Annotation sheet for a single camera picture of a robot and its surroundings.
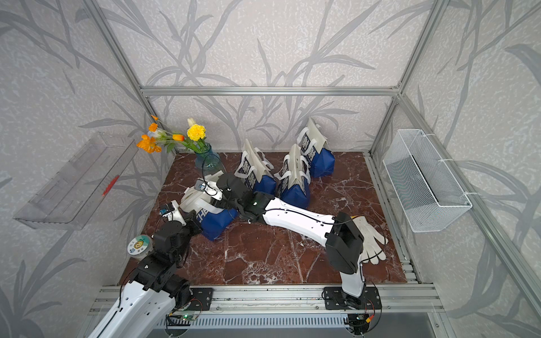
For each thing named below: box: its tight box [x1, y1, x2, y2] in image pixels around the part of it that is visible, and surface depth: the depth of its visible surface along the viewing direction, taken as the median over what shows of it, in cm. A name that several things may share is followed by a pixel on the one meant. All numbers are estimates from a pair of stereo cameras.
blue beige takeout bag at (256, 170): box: [233, 138, 277, 193], surface depth 89 cm
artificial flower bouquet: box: [136, 114, 210, 154], surface depth 91 cm
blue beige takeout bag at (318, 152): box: [297, 116, 337, 178], surface depth 103 cm
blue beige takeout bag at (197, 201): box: [179, 170, 239, 242], surface depth 79 cm
